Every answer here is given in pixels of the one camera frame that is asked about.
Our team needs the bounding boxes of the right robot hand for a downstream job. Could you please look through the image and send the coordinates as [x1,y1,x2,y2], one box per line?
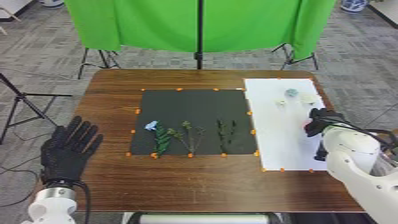
[304,107,346,138]

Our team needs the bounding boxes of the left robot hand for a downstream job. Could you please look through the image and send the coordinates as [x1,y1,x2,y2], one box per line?
[39,115,105,185]

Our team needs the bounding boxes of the large white flower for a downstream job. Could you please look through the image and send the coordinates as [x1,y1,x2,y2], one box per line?
[298,92,321,106]

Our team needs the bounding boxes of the white sheet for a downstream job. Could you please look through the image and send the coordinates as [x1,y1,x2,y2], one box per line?
[242,77,330,173]

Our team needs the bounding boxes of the small white flower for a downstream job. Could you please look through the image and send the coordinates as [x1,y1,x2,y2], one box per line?
[272,97,289,110]

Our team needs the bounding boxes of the pale teal flower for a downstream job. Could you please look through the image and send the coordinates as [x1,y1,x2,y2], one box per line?
[284,87,302,100]

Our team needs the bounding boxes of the dark leafy green sprig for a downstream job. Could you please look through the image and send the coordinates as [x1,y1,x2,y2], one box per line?
[215,119,240,154]

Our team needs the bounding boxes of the black tripod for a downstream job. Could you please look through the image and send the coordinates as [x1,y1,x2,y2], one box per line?
[0,72,75,146]

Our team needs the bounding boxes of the blue flower with green stem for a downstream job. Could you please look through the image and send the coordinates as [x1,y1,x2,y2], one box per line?
[144,120,174,158]

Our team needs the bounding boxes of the black backdrop stand legs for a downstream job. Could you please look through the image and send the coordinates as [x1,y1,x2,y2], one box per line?
[270,42,321,72]
[76,46,122,80]

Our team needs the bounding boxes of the dark mat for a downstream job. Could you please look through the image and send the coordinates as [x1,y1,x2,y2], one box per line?
[128,88,259,157]

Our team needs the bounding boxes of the thin branched green sprig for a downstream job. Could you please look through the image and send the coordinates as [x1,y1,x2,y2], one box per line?
[167,120,208,155]

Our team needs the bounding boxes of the pale grey bar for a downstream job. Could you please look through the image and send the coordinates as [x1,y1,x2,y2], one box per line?
[121,212,284,224]

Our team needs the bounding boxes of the black backdrop pole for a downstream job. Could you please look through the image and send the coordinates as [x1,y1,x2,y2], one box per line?
[194,0,206,70]

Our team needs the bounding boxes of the blue and white vase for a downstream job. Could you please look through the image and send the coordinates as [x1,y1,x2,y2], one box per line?
[339,0,371,14]
[37,0,67,9]

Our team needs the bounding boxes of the black cable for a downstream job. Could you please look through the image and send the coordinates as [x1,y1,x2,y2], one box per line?
[329,117,398,150]

